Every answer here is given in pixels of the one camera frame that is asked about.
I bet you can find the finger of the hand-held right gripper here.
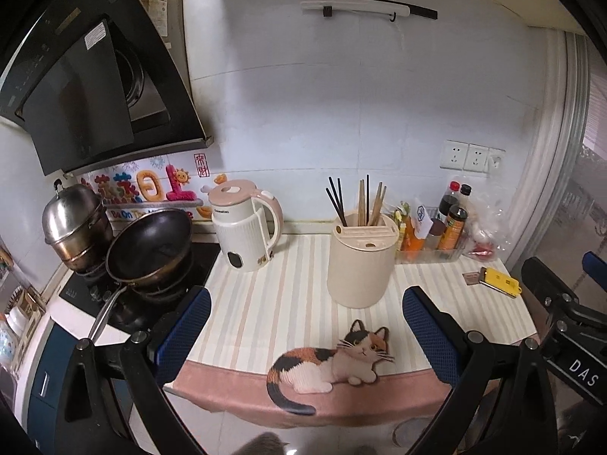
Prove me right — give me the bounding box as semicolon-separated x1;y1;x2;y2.
582;251;607;291
522;257;577;314

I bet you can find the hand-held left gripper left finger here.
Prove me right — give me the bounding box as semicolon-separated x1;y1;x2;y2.
61;286;212;455

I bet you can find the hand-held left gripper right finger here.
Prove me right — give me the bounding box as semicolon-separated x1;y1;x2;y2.
402;286;565;455

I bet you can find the cream utensil holder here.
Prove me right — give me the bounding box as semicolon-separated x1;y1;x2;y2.
327;213;399;309

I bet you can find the yellow plastic tool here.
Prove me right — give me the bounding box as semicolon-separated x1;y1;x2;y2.
479;268;522;299

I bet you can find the black induction cooktop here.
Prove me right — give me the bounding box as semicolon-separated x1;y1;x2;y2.
59;242;222;333

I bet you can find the clear plastic organiser tray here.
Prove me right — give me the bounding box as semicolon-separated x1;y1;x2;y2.
396;206;468;264

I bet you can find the black frying pan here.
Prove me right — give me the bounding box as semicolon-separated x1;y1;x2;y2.
88;209;194;343

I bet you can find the clear plastic bag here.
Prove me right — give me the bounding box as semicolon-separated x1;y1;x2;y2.
467;184;509;259

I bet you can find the small spice jar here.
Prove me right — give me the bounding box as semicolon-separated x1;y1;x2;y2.
424;220;445;250

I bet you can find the grey slipper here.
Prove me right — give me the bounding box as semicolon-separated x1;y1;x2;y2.
393;416;430;447

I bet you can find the orange-label sauce jar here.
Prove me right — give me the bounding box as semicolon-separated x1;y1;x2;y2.
436;205;469;251

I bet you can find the striped cat-print mat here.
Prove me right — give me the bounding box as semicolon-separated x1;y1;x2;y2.
164;233;539;430

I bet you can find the green yellow packet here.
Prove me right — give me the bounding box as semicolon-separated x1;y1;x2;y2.
395;203;411;249

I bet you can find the pink white electric kettle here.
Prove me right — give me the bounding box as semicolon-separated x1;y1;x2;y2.
209;179;284;273

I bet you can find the red-capped dark sauce bottle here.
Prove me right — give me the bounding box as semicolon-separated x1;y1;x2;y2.
437;181;462;223

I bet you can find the blue cabinet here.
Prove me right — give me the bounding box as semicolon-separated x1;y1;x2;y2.
26;322;96;442

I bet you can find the steel steamer pot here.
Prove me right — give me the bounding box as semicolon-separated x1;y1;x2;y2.
42;179;115;274

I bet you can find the colourful printed packaging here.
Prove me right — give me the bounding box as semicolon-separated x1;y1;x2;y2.
0;242;46;375

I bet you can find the black range hood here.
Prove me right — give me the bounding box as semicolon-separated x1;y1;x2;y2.
0;0;214;177

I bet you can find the white wall hook rack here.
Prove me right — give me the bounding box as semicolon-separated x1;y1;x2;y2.
302;0;439;24

